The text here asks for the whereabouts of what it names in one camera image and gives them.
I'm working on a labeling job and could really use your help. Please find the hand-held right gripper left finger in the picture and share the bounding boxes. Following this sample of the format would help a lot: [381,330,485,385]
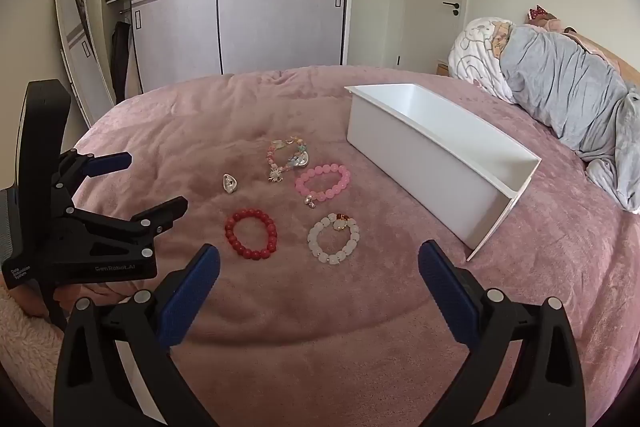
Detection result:
[53,243,222,427]

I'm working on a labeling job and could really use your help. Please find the grey sliding-door wardrobe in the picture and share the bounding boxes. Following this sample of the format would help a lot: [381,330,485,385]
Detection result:
[100,0,357,108]

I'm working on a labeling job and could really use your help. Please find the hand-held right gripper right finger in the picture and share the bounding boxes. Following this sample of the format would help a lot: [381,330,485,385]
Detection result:
[418,239,587,427]

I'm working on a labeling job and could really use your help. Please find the black hanging garment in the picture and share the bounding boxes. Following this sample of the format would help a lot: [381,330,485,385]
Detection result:
[111,22,132,102]

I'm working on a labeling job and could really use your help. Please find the white bead bracelet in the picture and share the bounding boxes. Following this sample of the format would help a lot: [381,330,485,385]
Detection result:
[307,213,362,266]

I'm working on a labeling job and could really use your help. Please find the white printed blanket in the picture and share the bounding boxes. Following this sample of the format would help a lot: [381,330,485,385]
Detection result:
[447,17,516,102]

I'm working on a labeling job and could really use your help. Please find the red bead bracelet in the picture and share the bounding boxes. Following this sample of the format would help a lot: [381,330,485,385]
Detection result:
[224,208,278,261]

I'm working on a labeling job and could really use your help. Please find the person's pink fluffy clothing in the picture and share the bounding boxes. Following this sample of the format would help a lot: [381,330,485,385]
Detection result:
[0,292,63,373]

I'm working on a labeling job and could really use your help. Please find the wooden bed headboard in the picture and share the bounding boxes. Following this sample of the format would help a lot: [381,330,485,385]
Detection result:
[570,32,640,78]

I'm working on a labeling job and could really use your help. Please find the grey blanket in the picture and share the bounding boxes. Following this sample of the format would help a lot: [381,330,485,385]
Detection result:
[500,26,640,214]

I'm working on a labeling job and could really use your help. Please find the pink bead bracelet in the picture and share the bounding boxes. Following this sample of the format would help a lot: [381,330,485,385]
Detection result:
[294,163,352,209]

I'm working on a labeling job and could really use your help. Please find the white plastic box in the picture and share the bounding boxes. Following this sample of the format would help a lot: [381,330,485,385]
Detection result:
[344,83,542,263]

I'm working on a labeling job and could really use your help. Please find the white-framed leaning mirror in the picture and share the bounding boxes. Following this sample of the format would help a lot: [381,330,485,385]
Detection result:
[53,0,116,128]

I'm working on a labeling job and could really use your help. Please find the pink bedspread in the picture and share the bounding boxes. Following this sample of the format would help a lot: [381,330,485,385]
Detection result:
[0,66,640,427]

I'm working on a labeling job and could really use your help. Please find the plush toy with red crown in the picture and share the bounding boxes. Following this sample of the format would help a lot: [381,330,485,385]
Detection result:
[525,5,576,32]

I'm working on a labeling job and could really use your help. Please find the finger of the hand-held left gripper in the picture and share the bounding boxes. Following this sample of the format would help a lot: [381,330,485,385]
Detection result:
[54,149,134,208]
[70,196,190,257]

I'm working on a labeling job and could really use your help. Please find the multicoloured charm bracelet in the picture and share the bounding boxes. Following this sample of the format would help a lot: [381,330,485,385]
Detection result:
[265,136,315,184]

